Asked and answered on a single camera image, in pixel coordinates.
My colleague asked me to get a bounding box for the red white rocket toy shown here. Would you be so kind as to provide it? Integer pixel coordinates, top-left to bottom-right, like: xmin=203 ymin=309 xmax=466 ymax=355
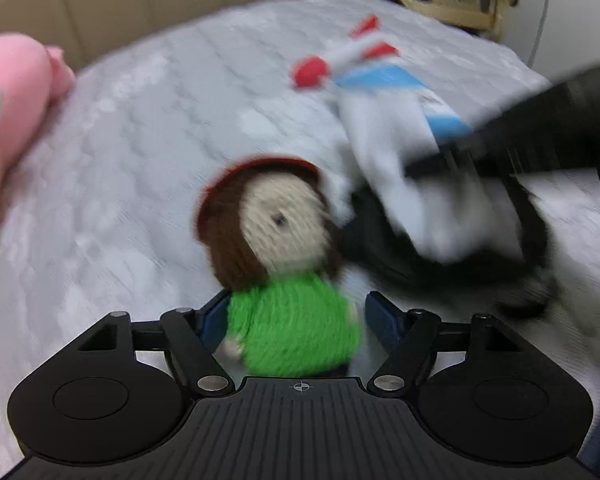
xmin=290 ymin=14 xmax=399 ymax=89

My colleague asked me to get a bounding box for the pink plush toy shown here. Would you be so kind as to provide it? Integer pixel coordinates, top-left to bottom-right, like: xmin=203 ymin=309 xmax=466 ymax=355
xmin=0 ymin=32 xmax=76 ymax=196

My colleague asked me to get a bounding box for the white knitted cloth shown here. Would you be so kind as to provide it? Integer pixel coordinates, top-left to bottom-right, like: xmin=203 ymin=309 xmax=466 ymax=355
xmin=339 ymin=89 xmax=527 ymax=266

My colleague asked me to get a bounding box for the blue white packet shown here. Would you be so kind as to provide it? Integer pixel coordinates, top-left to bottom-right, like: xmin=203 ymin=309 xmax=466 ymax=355
xmin=335 ymin=63 xmax=470 ymax=183

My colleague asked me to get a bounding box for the white patterned mattress cover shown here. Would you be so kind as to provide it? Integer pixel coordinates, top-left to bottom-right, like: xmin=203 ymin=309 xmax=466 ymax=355
xmin=0 ymin=0 xmax=600 ymax=470

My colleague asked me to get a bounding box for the knitted doll green body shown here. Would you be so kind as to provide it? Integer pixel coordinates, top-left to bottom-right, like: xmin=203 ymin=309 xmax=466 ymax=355
xmin=195 ymin=156 xmax=361 ymax=377

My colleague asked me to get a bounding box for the black pouch bag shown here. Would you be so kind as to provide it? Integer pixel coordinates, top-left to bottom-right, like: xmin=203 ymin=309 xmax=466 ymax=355
xmin=339 ymin=174 xmax=559 ymax=320

